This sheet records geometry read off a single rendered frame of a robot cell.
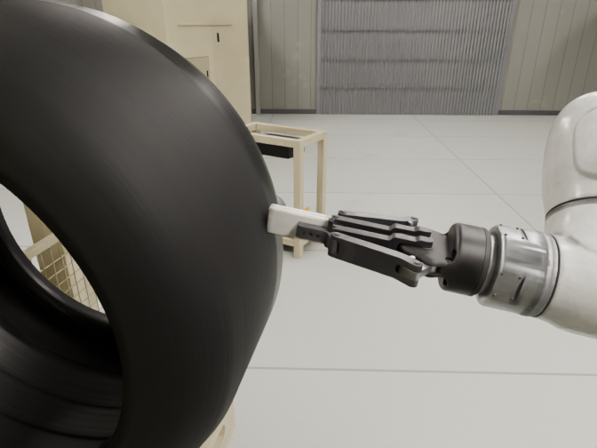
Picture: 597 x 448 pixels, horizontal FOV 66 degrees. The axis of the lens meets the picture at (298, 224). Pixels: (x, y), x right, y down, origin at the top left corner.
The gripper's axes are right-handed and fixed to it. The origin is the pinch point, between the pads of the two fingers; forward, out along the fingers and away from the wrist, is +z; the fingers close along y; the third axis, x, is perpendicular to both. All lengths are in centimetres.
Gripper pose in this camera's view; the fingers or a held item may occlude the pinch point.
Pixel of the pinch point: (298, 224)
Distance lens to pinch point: 51.6
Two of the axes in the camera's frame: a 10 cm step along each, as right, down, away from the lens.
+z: -9.7, -2.1, 1.2
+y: -2.0, 3.9, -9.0
